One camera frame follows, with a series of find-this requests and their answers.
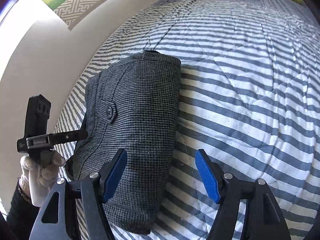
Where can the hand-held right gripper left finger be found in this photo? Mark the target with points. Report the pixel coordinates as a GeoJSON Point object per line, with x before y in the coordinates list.
{"type": "Point", "coordinates": [115, 177]}

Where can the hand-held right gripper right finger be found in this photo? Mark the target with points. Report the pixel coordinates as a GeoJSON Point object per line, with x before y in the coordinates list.
{"type": "Point", "coordinates": [206, 175]}

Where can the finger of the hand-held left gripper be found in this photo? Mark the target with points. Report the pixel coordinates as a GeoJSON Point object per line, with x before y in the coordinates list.
{"type": "Point", "coordinates": [72, 135]}

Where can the grey houndstooth coat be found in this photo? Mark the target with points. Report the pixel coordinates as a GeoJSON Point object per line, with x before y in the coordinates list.
{"type": "Point", "coordinates": [140, 105]}

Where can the person's left forearm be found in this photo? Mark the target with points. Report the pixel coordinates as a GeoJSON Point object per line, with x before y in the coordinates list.
{"type": "Point", "coordinates": [17, 215]}

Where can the person's left hand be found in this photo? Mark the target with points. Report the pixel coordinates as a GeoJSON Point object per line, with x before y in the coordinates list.
{"type": "Point", "coordinates": [31, 171]}

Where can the blue white striped bedspread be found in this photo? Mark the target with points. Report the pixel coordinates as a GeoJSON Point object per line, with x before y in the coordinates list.
{"type": "Point", "coordinates": [237, 92]}

